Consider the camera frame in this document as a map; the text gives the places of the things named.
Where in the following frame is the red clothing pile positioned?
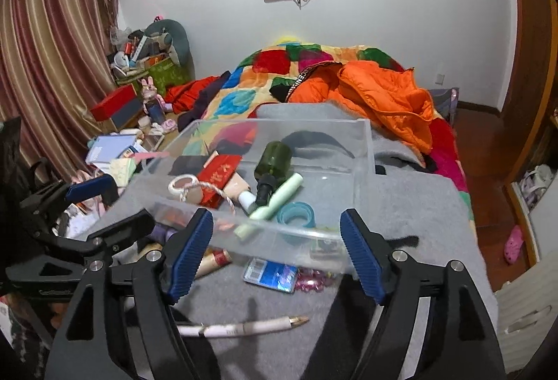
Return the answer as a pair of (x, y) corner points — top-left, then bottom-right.
(164, 76), (218, 114)

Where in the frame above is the red gift box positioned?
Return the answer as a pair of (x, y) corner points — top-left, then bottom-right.
(90, 84), (136, 122)

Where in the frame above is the pink bead bracelet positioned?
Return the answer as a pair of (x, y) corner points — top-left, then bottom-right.
(294, 267), (337, 293)

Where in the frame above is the pink croc shoe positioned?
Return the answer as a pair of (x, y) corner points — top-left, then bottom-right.
(503, 225), (524, 265)

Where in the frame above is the dark green spray bottle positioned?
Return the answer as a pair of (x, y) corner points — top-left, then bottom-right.
(254, 141), (292, 206)

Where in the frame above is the orange puffer jacket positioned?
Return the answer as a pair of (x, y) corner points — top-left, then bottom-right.
(287, 61), (435, 154)

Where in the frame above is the light green tube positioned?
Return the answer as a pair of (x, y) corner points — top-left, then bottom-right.
(234, 173), (304, 241)

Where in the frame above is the blue card box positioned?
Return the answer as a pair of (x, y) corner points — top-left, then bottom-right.
(242, 258), (298, 294)

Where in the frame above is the striped red gold curtain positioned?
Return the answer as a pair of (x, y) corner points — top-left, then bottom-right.
(1, 0), (117, 180)

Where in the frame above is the wooden door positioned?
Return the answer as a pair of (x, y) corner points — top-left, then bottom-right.
(502, 0), (557, 182)

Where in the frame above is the blue white notebook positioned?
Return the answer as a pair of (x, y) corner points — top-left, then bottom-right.
(85, 134), (136, 164)

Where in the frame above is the pink flat box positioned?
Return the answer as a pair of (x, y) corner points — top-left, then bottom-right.
(131, 151), (170, 164)

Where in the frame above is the grey backpack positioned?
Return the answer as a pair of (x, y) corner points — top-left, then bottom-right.
(429, 87), (459, 127)

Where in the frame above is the pink rabbit toy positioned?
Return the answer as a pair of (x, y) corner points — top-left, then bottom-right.
(141, 76), (172, 125)

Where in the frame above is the white gauze bandage roll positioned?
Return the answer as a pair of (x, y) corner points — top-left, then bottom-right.
(167, 174), (203, 204)

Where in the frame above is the white pen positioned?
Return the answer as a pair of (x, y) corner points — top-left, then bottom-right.
(177, 316), (310, 338)

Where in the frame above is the colourful patchwork quilt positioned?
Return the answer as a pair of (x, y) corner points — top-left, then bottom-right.
(203, 43), (472, 209)

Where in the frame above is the beige tube red cap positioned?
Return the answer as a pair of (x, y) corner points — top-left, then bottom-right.
(195, 249), (232, 279)

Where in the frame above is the teal tape roll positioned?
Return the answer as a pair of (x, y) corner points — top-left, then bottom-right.
(276, 201), (316, 229)

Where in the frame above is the purple black spray bottle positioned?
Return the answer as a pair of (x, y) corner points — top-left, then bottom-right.
(148, 223), (178, 246)

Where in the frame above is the clear plastic storage bin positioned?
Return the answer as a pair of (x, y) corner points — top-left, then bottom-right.
(117, 119), (375, 273)

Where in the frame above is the red tea packet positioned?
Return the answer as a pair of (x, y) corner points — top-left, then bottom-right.
(197, 152), (242, 209)

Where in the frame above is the grey green plush cushion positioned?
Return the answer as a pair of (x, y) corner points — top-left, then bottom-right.
(144, 19), (190, 67)

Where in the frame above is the green gift box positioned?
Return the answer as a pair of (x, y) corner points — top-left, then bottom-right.
(146, 58), (191, 96)

